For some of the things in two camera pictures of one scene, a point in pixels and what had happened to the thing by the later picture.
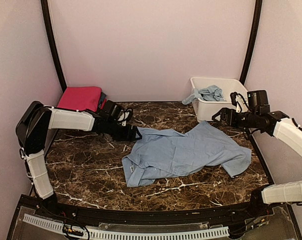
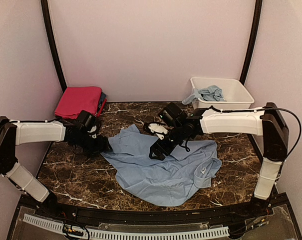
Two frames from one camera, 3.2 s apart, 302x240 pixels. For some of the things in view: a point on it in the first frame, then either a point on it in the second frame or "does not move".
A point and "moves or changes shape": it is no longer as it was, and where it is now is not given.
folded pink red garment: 81,98 does not move
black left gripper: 126,136 → 102,146
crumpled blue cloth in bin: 210,93 does not move
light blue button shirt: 162,153 moves or changes shape
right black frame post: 257,18 does not move
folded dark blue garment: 103,97 does not move
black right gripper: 225,111 → 154,146
